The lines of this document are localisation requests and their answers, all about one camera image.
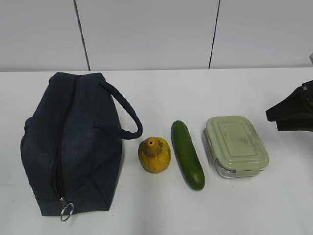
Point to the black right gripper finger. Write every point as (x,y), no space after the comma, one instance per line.
(298,105)
(294,124)

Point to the green lid food container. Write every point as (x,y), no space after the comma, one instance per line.
(235,148)

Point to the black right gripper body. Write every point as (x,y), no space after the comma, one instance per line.
(308,86)

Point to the dark blue fabric lunch bag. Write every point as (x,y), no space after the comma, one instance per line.
(72,145)

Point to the green cucumber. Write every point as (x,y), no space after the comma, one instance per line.
(186,156)

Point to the yellow toy pumpkin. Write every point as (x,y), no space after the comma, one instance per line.
(154,154)

